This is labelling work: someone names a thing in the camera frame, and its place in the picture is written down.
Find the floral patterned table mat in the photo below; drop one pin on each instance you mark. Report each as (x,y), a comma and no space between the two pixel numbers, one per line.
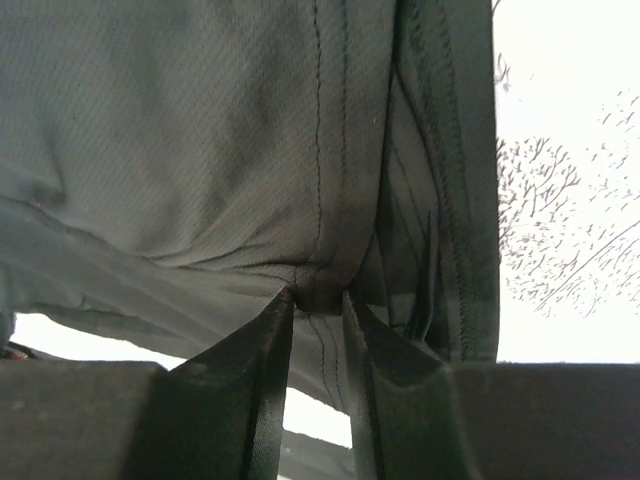
(570,175)

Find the black t shirt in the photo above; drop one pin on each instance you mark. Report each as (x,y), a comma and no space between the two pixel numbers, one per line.
(204,203)

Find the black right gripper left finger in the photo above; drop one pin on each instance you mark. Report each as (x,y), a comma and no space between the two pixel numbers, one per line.
(217,416)

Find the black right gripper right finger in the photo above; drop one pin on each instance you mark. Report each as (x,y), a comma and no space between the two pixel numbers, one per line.
(416,417)

